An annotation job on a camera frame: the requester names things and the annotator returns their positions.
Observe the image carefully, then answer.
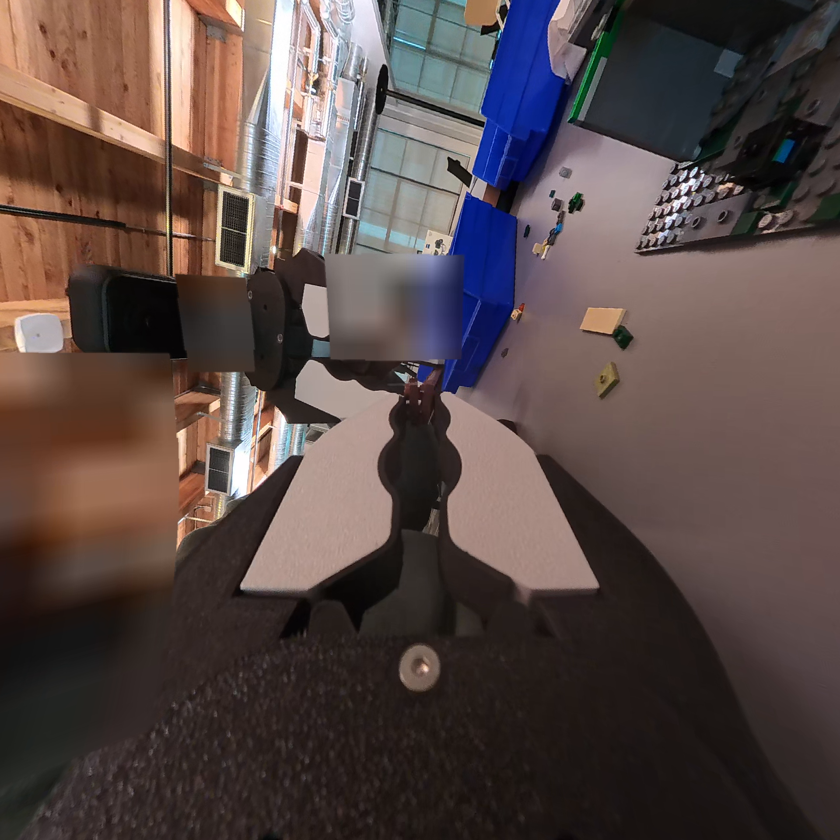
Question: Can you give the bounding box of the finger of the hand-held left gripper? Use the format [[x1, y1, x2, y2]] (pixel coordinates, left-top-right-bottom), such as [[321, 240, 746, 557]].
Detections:
[[293, 358, 424, 425], [300, 283, 329, 342]]

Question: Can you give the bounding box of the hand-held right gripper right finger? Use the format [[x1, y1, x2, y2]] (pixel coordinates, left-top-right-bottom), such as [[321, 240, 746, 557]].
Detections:
[[434, 395, 601, 603]]

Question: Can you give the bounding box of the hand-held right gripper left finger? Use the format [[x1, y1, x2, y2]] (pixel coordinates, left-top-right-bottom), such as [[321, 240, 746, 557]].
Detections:
[[239, 394, 408, 599]]

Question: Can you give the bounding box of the tan long tile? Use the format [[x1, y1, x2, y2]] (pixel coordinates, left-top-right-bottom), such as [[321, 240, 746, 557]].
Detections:
[[579, 306, 629, 335]]

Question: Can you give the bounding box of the grey brick castle model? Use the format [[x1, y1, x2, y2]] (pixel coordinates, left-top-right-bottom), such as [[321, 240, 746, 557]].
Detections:
[[567, 0, 840, 256]]

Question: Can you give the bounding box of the grey desk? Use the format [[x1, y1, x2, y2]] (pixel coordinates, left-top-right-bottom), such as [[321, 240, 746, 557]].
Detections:
[[453, 98, 840, 840]]

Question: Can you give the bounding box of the scatter of tiny brick pieces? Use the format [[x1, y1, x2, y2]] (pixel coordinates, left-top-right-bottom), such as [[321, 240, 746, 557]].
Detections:
[[499, 166, 589, 360]]

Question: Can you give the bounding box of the long blue plastic bin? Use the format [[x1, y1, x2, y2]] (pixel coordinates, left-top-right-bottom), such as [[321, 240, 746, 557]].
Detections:
[[479, 0, 595, 189]]

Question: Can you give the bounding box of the silver ventilation duct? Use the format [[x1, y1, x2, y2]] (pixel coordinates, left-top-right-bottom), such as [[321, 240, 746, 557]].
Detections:
[[220, 0, 309, 460], [338, 42, 378, 181]]

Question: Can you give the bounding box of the white wireless access point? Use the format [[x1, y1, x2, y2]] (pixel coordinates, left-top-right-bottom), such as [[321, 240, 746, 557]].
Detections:
[[14, 314, 71, 355]]

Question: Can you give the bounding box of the black round pedestal table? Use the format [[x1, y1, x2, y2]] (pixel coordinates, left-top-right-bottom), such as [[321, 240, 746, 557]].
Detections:
[[376, 63, 490, 123]]

